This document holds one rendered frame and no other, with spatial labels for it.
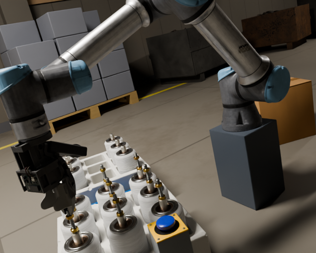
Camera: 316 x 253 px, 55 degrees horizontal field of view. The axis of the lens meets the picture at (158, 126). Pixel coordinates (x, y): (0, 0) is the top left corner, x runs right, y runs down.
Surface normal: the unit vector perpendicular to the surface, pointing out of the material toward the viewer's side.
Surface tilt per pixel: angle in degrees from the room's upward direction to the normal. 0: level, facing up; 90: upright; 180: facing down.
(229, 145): 90
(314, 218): 0
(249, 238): 0
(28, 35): 90
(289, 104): 90
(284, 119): 90
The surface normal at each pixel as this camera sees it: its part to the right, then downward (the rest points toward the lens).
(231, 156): -0.81, 0.34
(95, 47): 0.44, 0.08
